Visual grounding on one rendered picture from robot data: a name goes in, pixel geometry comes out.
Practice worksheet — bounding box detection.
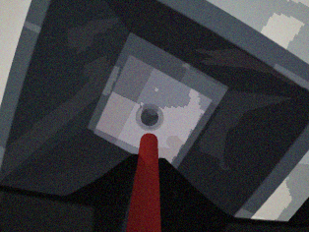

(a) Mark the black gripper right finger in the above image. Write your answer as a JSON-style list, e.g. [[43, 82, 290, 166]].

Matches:
[[158, 158, 309, 232]]

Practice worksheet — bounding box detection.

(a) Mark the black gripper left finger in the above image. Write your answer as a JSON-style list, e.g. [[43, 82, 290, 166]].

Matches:
[[0, 153, 139, 232]]

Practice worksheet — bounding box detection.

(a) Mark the dark red peg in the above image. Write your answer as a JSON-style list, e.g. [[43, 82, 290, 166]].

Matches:
[[126, 133, 161, 232]]

